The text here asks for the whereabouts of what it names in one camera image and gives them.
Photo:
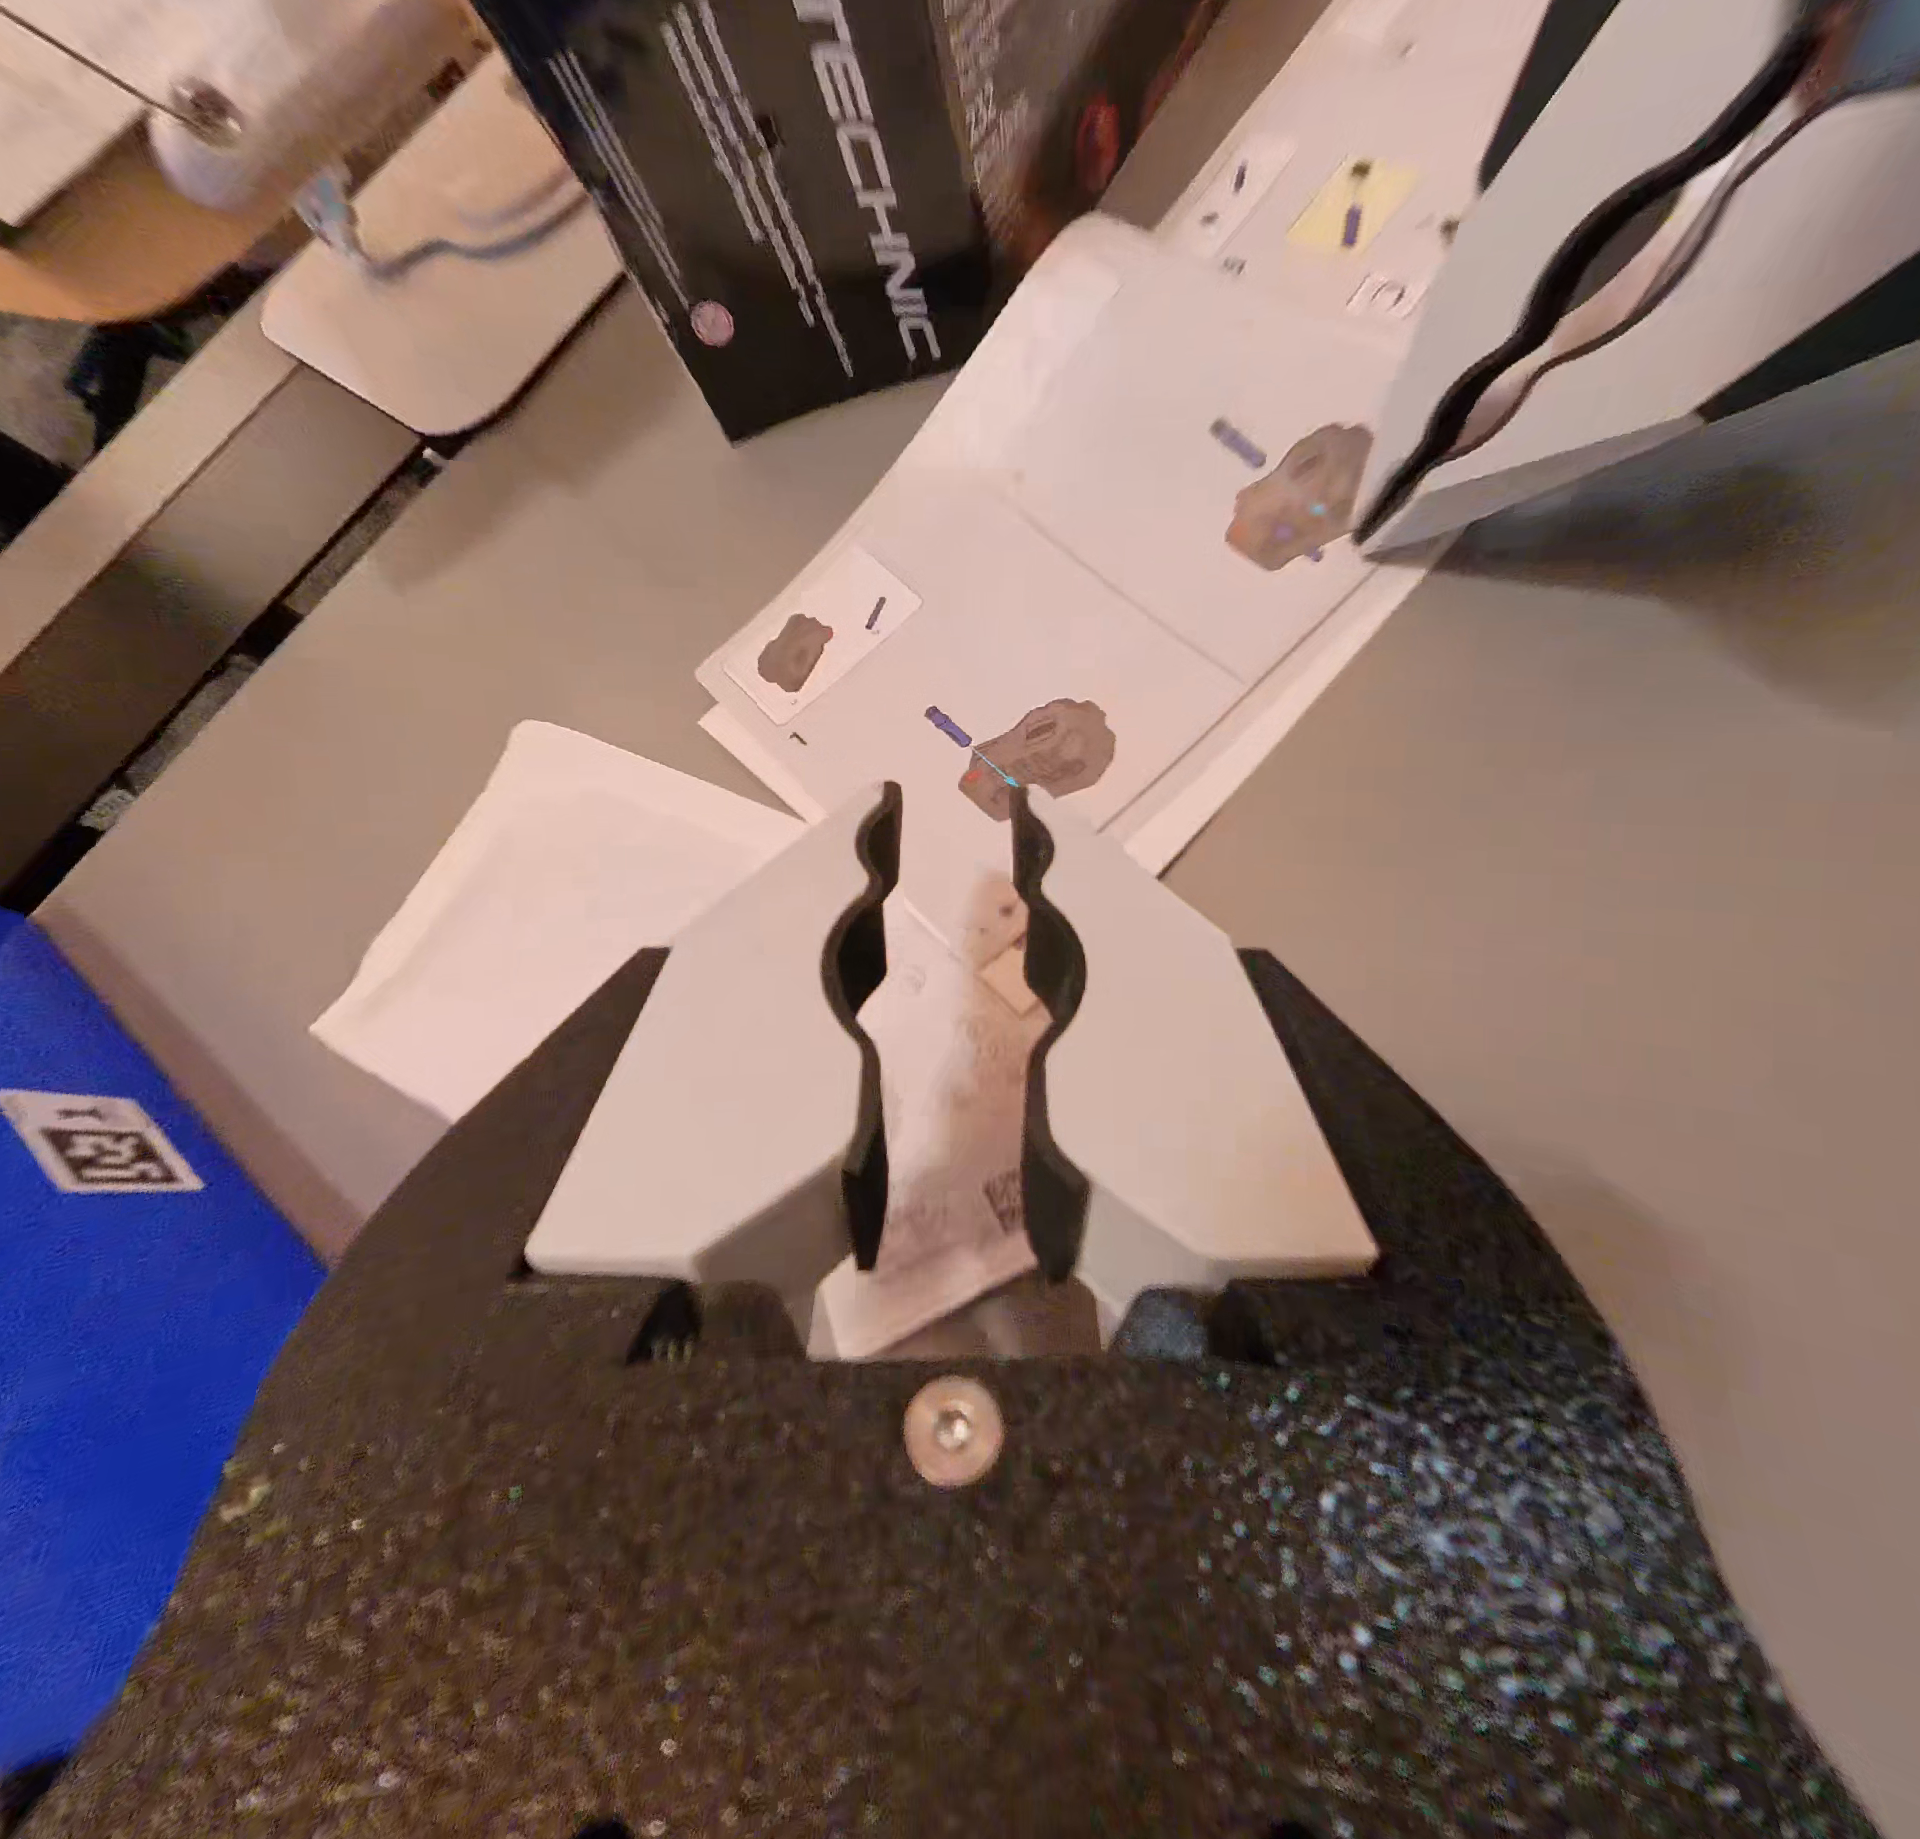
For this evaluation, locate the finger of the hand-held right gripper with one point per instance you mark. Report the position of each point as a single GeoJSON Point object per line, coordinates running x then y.
{"type": "Point", "coordinates": [1773, 267]}
{"type": "Point", "coordinates": [1621, 131]}

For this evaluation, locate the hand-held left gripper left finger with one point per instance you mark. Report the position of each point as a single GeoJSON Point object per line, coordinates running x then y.
{"type": "Point", "coordinates": [706, 1105]}

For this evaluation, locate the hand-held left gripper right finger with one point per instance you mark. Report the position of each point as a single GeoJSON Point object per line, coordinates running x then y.
{"type": "Point", "coordinates": [1185, 1105]}

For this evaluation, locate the small printed paper bag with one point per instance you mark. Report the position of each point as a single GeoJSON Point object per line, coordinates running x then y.
{"type": "Point", "coordinates": [952, 1148]}

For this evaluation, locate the white paper bag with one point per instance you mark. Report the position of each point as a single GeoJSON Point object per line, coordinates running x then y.
{"type": "Point", "coordinates": [557, 908]}

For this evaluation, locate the open white instruction booklet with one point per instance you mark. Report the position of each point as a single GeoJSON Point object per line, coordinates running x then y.
{"type": "Point", "coordinates": [1110, 489]}

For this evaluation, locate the blue bin with white tag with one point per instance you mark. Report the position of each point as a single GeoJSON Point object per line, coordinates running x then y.
{"type": "Point", "coordinates": [118, 1420]}

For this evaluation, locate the black toy set box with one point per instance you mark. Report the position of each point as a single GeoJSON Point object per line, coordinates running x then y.
{"type": "Point", "coordinates": [778, 176]}

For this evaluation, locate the white rounded board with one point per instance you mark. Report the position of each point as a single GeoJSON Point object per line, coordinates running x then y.
{"type": "Point", "coordinates": [450, 326]}

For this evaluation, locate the round wooden table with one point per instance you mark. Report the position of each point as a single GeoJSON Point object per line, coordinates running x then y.
{"type": "Point", "coordinates": [89, 273]}

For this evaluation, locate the white round fixture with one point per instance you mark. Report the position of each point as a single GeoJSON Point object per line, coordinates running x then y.
{"type": "Point", "coordinates": [224, 144]}

